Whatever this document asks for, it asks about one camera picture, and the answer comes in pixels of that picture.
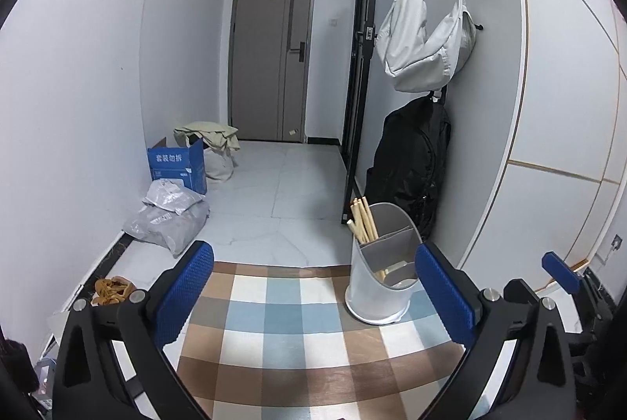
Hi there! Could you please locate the wooden chopstick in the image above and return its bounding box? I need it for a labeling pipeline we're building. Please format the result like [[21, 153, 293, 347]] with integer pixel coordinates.
[[351, 198, 368, 237], [359, 197, 378, 242], [346, 219, 368, 245]]

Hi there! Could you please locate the white shoulder bag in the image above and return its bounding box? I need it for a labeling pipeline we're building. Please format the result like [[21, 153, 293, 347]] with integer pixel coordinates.
[[375, 0, 482, 94]]

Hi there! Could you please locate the tan shoes pair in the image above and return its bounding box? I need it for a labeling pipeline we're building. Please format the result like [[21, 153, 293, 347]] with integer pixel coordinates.
[[92, 276, 136, 306]]

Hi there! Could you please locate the white utensil holder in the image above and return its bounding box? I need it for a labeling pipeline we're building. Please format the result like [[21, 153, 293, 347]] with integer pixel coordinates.
[[344, 202, 422, 325]]

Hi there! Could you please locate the white cabinet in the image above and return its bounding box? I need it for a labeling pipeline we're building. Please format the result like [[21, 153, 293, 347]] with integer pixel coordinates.
[[462, 0, 626, 289]]

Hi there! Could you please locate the wooden chopstick in holder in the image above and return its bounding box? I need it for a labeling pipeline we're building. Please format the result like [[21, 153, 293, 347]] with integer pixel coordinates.
[[346, 219, 368, 245]]

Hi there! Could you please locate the black backpack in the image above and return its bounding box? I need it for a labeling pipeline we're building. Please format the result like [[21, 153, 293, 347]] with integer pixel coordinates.
[[366, 95, 452, 238]]

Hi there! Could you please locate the grey plastic parcel bag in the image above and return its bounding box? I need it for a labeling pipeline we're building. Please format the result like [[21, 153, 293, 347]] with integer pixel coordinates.
[[122, 201, 209, 258]]

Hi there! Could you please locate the checkered table mat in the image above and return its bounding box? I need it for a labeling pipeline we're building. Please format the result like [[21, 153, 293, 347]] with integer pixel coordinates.
[[178, 262, 463, 419]]

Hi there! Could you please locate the white plastic parcel bag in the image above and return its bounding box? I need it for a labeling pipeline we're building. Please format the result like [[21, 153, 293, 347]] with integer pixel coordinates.
[[142, 179, 204, 215]]

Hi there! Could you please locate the blue cardboard box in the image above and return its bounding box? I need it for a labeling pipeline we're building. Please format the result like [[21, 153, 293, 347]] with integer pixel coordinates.
[[147, 141, 207, 195]]

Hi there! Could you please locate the beige cloth on bag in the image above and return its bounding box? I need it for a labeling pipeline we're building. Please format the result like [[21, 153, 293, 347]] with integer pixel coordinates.
[[173, 122, 240, 151]]

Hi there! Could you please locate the grey entrance door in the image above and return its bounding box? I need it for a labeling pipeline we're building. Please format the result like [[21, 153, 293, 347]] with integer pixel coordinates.
[[228, 0, 314, 143]]

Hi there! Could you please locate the black door frame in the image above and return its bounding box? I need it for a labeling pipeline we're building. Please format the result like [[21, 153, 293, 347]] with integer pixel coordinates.
[[340, 0, 376, 225]]

